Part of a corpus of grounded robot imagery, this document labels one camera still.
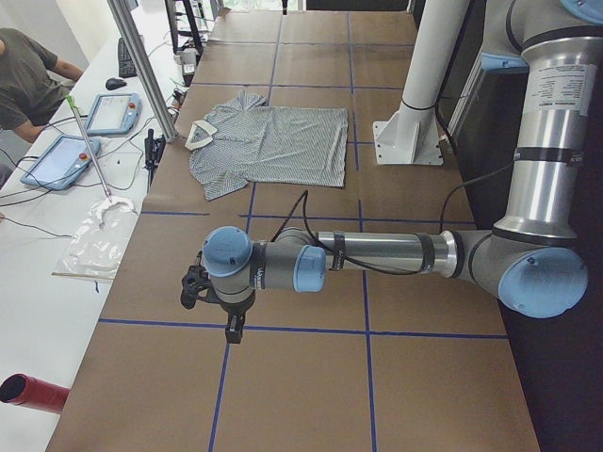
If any aluminium frame post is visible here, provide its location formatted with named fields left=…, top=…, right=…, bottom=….
left=107, top=0, right=178, bottom=142

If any clear plastic bag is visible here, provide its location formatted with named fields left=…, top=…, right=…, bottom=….
left=52, top=195, right=139, bottom=281

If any teach pendant tablet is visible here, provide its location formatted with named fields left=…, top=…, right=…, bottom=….
left=20, top=135, right=91, bottom=190
left=86, top=93, right=141, bottom=137

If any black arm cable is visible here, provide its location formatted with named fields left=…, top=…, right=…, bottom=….
left=281, top=140, right=519, bottom=276

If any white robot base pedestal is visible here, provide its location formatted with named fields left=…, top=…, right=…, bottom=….
left=373, top=0, right=469, bottom=166

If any black keyboard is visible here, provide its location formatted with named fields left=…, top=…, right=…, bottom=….
left=117, top=38, right=138, bottom=78

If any striped polo shirt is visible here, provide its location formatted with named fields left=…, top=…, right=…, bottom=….
left=187, top=90, right=348, bottom=201

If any far teach pendant tablet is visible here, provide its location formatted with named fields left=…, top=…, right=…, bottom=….
left=86, top=93, right=141, bottom=137

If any near teach pendant tablet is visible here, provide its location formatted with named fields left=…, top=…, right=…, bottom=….
left=20, top=135, right=91, bottom=190

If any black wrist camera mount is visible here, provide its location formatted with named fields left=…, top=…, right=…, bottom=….
left=180, top=265, right=216, bottom=310

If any red cylinder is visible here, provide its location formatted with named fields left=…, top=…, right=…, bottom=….
left=1, top=374, right=70, bottom=414

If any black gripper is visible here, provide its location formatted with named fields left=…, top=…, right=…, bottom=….
left=221, top=301, right=250, bottom=344

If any black clamp tool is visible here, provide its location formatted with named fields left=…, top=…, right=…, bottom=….
left=144, top=128, right=166, bottom=190

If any metal rod with green tip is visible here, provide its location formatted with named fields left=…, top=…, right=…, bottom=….
left=66, top=95, right=113, bottom=206

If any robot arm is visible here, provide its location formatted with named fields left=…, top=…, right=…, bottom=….
left=211, top=11, right=602, bottom=355

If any black computer mouse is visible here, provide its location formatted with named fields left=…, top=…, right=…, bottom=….
left=105, top=77, right=127, bottom=90

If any person in olive shirt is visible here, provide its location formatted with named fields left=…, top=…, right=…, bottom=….
left=1, top=28, right=83, bottom=143

